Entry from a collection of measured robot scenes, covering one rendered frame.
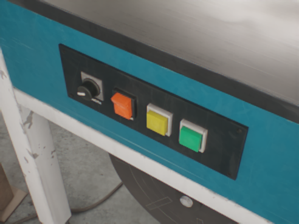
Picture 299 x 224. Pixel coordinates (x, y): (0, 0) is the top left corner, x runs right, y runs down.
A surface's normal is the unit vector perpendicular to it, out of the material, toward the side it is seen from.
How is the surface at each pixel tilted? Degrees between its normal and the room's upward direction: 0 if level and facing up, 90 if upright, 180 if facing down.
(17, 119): 90
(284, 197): 90
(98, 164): 0
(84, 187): 0
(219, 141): 90
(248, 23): 0
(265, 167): 90
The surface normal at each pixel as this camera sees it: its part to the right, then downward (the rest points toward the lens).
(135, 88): -0.55, 0.60
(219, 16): 0.00, -0.70
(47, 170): 0.84, 0.40
